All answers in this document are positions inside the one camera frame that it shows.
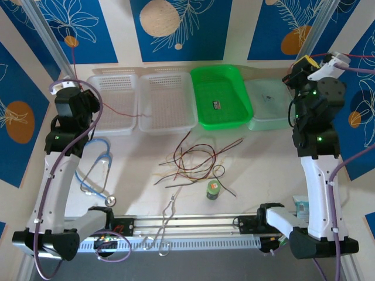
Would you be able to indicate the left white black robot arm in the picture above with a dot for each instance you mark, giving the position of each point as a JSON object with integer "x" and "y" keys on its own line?
{"x": 55, "y": 187}

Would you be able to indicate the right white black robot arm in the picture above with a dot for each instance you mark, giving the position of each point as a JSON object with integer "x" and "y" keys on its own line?
{"x": 316, "y": 187}

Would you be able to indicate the white perforated plastic basket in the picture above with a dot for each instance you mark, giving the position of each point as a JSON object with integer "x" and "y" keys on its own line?
{"x": 167, "y": 102}
{"x": 114, "y": 102}

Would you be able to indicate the pale green lidded box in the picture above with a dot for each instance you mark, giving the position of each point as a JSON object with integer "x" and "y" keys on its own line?
{"x": 269, "y": 114}

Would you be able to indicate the green perforated plastic basket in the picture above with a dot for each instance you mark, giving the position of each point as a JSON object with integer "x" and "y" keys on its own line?
{"x": 234, "y": 96}

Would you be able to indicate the printed sticker label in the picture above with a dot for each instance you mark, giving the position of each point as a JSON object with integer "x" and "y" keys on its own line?
{"x": 216, "y": 104}

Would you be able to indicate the blue stethoscope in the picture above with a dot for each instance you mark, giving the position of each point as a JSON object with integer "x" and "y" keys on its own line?
{"x": 110, "y": 200}

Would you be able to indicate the light blue wipes packet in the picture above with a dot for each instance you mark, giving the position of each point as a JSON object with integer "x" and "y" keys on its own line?
{"x": 301, "y": 206}

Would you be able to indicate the metal forceps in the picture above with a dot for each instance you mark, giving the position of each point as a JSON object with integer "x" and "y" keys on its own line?
{"x": 173, "y": 200}

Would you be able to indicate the small circuit board with LEDs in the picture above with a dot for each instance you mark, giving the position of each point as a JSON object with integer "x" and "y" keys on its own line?
{"x": 105, "y": 240}

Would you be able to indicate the small green bottle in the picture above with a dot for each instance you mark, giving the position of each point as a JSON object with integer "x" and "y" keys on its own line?
{"x": 214, "y": 191}

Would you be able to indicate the aluminium frame post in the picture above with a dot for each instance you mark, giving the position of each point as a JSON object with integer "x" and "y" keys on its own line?
{"x": 49, "y": 41}
{"x": 319, "y": 26}

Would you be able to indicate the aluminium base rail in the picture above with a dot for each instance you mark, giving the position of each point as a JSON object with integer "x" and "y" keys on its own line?
{"x": 190, "y": 224}

